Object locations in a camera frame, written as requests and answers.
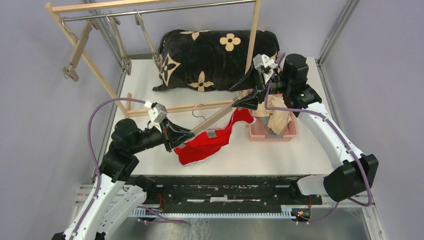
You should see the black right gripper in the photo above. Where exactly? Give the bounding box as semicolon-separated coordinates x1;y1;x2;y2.
230;63;292;111

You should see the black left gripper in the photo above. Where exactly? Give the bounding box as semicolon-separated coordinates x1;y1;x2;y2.
130;115;195;153

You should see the red underwear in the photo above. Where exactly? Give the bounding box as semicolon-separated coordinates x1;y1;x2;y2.
174;108;256;166

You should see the grey striped underwear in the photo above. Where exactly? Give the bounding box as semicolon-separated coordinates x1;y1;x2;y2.
259;115;275;135

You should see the beige underwear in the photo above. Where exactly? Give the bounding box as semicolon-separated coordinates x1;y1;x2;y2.
250;94;292;135

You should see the wooden hanger with red underwear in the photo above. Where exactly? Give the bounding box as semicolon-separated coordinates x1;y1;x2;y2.
178;96;242;135

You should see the wooden clip hanger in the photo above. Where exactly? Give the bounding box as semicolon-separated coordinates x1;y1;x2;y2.
61;20;94;82
105;16;132;76

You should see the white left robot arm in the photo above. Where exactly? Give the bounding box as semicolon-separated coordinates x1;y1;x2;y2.
53;118;195;240

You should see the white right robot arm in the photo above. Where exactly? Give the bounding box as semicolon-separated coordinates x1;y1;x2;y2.
230;53;379;207

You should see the empty wooden clip hanger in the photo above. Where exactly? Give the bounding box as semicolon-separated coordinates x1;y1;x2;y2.
61;20;94;82

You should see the pink perforated plastic basket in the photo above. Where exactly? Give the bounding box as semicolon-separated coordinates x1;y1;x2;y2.
248;103;299;142

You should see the black floral plush pillow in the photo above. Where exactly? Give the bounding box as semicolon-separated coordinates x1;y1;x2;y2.
152;29;282;94

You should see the metal rack rod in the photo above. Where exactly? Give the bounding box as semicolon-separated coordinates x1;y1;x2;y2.
61;0;256;22

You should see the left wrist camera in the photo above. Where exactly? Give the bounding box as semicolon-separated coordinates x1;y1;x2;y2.
144;101;168;133

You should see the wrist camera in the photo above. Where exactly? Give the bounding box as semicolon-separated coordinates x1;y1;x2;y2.
144;101;168;133
252;54;278;76

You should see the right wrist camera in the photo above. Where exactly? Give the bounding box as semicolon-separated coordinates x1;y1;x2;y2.
252;54;278;76

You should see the wooden clothes rack frame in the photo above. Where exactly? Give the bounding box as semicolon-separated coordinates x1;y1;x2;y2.
44;0;262;118

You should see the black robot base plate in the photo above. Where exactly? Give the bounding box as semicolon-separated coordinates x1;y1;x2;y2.
143;175;323;214

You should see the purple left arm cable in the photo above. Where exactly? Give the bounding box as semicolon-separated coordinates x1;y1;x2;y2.
67;97;148;240

